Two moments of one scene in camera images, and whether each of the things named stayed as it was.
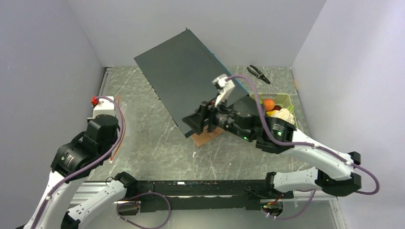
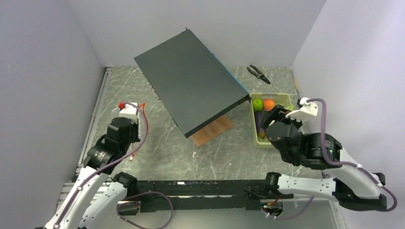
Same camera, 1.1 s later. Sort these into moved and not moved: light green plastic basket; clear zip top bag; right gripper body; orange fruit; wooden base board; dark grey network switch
Moved: right gripper body; clear zip top bag
Not moved: wooden base board; orange fruit; light green plastic basket; dark grey network switch
